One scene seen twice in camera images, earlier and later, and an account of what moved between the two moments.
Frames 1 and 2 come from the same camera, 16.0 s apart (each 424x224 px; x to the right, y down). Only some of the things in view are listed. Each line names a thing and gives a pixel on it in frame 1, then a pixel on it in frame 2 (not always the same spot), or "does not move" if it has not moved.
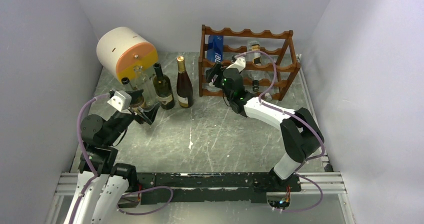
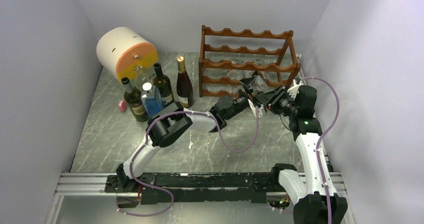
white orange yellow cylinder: x=121 y=49 does not move
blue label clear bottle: x=215 y=52 → x=151 y=99
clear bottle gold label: x=257 y=58 → x=259 y=83
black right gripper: x=210 y=74 → x=272 y=98
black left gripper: x=148 y=116 → x=247 y=96
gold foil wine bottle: x=184 y=88 does not move
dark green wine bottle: x=163 y=88 does not move
